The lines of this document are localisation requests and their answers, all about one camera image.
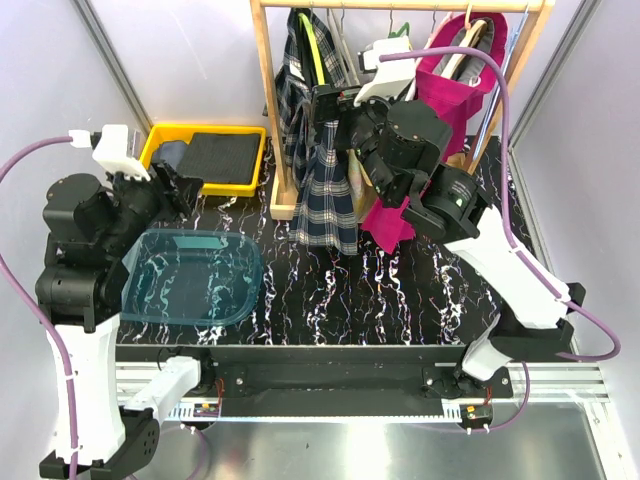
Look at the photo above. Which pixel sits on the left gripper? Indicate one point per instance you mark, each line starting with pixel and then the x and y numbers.
pixel 182 192

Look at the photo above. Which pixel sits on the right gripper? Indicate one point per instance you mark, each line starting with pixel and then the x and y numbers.
pixel 325 107

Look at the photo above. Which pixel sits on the yellow-green hanger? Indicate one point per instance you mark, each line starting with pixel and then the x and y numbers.
pixel 319 78

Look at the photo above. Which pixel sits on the green hanger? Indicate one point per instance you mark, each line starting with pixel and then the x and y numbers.
pixel 404 30

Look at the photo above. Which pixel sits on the navy plaid skirt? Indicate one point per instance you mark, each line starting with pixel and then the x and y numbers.
pixel 324 214

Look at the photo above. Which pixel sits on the floral pastel garment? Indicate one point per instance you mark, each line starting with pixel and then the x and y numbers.
pixel 356 181

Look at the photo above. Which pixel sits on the pink hanger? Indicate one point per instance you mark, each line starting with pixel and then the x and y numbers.
pixel 467 18

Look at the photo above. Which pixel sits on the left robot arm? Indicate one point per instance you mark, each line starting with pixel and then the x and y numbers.
pixel 92 229

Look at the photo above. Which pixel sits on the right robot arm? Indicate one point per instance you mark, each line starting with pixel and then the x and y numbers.
pixel 400 145

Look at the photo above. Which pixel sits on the grey hanger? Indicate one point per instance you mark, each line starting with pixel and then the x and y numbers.
pixel 344 57

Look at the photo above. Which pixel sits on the magenta pleated skirt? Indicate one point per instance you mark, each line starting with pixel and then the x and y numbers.
pixel 455 101

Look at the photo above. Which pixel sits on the wooden hanger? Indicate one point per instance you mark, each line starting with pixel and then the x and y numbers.
pixel 473 34

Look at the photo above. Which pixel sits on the blue-grey folded cloth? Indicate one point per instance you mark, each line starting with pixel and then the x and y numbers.
pixel 170 152

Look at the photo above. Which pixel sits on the black folded cloth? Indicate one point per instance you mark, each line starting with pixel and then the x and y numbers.
pixel 221 158

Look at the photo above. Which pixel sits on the yellow plastic tray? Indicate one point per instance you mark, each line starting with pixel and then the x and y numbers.
pixel 171 132

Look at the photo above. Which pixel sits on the teal transparent bin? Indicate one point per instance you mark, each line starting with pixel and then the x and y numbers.
pixel 192 278

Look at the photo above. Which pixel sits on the wooden clothes rack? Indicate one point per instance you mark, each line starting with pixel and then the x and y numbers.
pixel 284 193

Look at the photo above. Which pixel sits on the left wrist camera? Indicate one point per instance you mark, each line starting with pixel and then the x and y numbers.
pixel 116 148

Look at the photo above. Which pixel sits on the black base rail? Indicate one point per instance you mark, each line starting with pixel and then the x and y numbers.
pixel 317 384

